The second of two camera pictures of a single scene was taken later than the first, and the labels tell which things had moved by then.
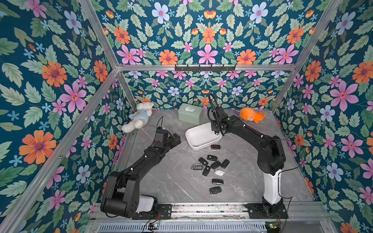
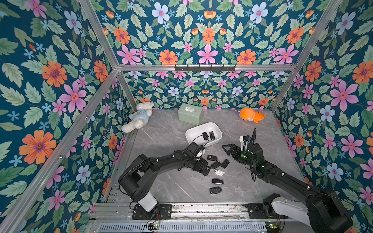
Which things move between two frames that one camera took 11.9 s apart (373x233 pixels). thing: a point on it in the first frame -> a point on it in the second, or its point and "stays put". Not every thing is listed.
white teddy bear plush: [140, 119] stays put
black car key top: [215, 147] -> [205, 135]
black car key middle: [212, 158] stays put
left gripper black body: [170, 142] -> [196, 165]
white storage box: [201, 136] stays put
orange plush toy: [249, 114] stays put
